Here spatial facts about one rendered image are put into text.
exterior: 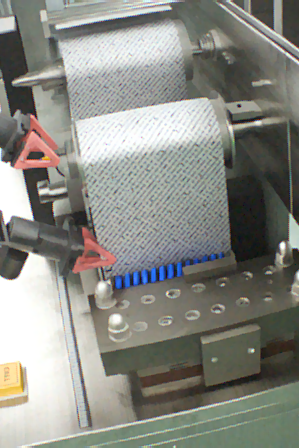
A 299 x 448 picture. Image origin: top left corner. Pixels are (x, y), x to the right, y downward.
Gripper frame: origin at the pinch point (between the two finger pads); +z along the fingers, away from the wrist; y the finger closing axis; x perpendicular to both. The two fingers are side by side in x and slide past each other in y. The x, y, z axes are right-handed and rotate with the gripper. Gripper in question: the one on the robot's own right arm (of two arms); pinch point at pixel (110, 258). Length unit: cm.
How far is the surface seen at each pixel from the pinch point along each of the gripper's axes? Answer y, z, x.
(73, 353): 4.7, -0.8, -20.1
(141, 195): 0.2, 0.2, 13.4
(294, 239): -137, 131, -46
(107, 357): 19.9, -1.1, -6.8
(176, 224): 0.2, 8.3, 10.0
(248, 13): -9, 7, 49
